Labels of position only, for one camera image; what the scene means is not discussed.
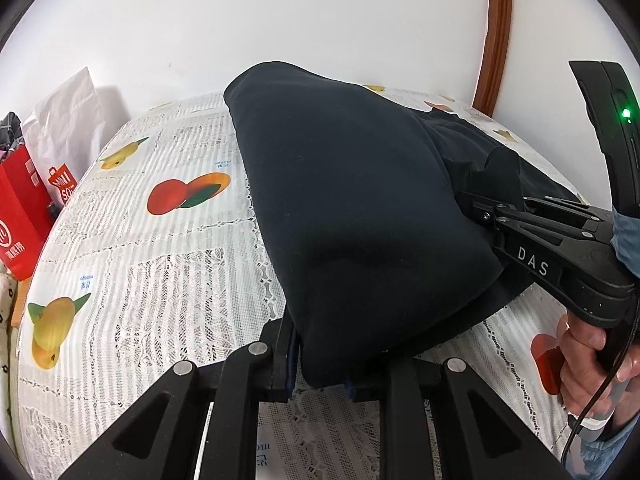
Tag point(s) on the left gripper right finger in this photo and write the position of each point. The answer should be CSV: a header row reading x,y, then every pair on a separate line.
x,y
444,419

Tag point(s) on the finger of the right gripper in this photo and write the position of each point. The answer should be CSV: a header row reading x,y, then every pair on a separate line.
x,y
485,212
560,209

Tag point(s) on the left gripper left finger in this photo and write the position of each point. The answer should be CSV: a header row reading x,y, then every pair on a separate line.
x,y
197,419

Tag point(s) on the black sweatshirt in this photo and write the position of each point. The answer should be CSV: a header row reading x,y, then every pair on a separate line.
x,y
355,197

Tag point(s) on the person's right hand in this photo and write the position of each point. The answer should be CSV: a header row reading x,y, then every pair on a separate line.
x,y
581,375

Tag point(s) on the fruit print tablecloth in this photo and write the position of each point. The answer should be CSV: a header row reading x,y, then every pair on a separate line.
x,y
197,283

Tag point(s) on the wooden bedside cabinet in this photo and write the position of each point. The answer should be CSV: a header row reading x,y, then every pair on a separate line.
x,y
19,306

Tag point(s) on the white dotted quilt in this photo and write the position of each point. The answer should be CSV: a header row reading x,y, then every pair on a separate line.
x,y
7,288

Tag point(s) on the red paper shopping bag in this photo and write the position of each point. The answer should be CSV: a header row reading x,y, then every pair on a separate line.
x,y
25,217

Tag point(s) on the white plastic shopping bag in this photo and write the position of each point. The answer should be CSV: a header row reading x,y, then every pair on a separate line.
x,y
67,130

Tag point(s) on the plaid grey cloth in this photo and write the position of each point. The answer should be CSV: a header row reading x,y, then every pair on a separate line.
x,y
11,136

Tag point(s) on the brown wooden door frame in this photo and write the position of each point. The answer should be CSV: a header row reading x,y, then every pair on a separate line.
x,y
496,45

